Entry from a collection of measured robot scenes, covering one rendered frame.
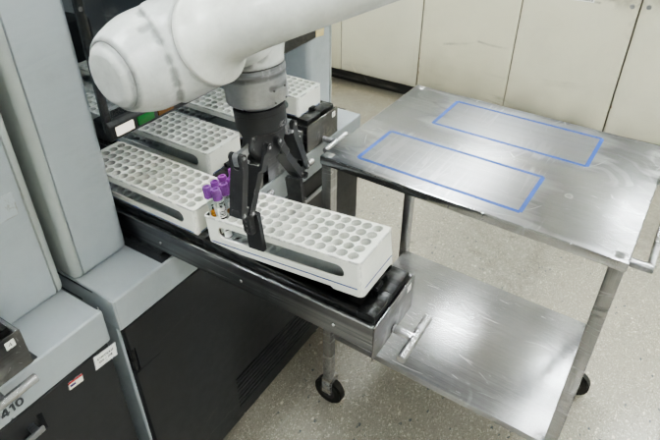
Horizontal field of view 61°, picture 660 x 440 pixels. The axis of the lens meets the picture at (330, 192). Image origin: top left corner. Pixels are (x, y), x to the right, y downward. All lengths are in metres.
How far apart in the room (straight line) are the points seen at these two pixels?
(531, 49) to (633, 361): 1.64
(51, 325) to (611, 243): 0.92
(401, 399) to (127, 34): 1.38
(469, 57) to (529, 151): 1.96
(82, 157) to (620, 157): 1.03
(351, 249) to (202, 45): 0.37
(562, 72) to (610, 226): 2.04
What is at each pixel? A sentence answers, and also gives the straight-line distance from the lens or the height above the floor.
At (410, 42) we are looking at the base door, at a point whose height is 0.34.
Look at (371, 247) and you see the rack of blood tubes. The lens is 0.81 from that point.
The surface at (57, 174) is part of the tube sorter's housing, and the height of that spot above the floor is 0.94.
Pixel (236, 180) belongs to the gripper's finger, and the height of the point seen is 0.98.
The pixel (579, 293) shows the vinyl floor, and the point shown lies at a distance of 2.21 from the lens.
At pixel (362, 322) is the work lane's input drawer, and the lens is 0.83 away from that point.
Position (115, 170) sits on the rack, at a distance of 1.11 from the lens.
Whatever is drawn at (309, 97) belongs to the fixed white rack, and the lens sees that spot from 1.36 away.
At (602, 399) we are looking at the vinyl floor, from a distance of 1.91.
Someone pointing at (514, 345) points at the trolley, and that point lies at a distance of 1.57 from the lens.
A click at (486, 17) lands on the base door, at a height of 0.55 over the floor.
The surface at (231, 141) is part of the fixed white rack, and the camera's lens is 1.16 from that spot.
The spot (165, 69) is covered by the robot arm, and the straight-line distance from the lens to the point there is 0.60.
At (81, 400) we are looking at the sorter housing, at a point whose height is 0.60.
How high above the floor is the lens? 1.41
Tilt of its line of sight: 34 degrees down
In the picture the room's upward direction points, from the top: straight up
